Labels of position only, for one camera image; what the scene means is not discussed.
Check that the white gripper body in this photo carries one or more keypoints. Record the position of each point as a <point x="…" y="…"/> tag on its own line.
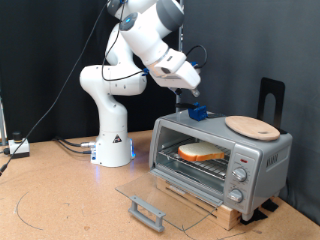
<point x="180" y="75"/>

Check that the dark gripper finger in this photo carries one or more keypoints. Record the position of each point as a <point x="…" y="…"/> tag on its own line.
<point x="195" y="92"/>
<point x="178" y="91"/>

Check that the blue printed grip block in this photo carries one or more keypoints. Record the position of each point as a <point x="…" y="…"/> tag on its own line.
<point x="198" y="113"/>

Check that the white bread slice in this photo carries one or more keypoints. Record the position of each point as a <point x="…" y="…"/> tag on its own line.
<point x="200" y="151"/>

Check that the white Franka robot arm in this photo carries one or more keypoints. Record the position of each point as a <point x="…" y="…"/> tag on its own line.
<point x="110" y="146"/>

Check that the silver oven knob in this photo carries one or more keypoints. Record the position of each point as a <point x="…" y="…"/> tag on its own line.
<point x="235" y="196"/>
<point x="239" y="174"/>

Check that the silver toaster oven body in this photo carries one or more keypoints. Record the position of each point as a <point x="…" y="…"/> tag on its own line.
<point x="266" y="160"/>

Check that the wooden block under oven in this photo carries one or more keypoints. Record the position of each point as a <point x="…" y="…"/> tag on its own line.
<point x="226" y="216"/>

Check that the vertical metal pole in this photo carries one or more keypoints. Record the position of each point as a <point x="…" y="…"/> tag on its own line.
<point x="180" y="36"/>

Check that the round wooden board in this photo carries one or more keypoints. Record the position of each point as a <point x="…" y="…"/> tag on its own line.
<point x="253" y="128"/>

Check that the black metal bookend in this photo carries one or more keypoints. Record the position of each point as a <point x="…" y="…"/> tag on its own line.
<point x="278" y="86"/>

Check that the black foam pad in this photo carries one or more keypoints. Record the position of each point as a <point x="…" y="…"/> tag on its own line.
<point x="270" y="205"/>
<point x="254" y="216"/>

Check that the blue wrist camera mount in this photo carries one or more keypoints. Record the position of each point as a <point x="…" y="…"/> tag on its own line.
<point x="194" y="63"/>

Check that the grey metal frame bar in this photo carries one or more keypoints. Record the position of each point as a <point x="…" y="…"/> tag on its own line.
<point x="1" y="123"/>

